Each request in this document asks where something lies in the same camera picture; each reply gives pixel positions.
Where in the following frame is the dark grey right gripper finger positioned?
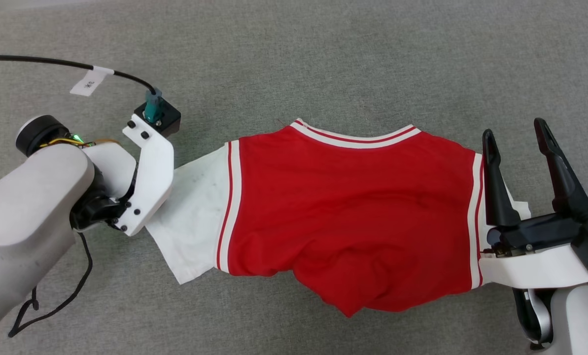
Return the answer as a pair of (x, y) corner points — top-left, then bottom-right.
(482, 129), (522, 227)
(534, 117), (588, 220)

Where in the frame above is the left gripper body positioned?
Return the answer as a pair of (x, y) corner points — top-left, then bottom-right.
(69, 143), (139, 231)

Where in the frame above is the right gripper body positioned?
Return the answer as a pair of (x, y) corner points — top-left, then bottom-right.
(485, 203), (588, 277)

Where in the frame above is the red jersey with white sleeves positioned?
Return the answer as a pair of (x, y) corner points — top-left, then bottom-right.
(146, 118), (532, 318)

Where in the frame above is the black cable with teal plug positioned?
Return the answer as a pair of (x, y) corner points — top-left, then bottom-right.
(0, 54), (164, 124)

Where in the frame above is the white paper cable label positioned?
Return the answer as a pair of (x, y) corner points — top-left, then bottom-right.
(70, 66), (114, 97)

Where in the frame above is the thin black looped cable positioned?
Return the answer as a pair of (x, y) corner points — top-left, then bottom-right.
(8, 232), (94, 339)

